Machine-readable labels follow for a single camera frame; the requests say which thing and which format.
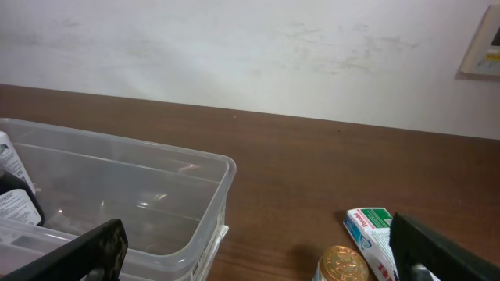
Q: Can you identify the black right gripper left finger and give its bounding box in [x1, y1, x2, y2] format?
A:
[1, 219, 128, 281]

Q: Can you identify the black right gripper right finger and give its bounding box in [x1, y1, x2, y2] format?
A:
[389, 213, 499, 281]

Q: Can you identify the white medicine box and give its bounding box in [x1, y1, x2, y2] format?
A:
[343, 208, 399, 281]

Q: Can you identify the dark bottle with white cap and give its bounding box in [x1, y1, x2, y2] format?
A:
[0, 169, 45, 226]

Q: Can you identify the clear plastic container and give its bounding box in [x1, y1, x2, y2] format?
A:
[1, 119, 236, 281]

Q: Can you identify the small jar with gold lid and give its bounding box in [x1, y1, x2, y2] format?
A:
[312, 246, 369, 281]

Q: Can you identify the beige wall panel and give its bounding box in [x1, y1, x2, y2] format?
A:
[460, 4, 499, 76]

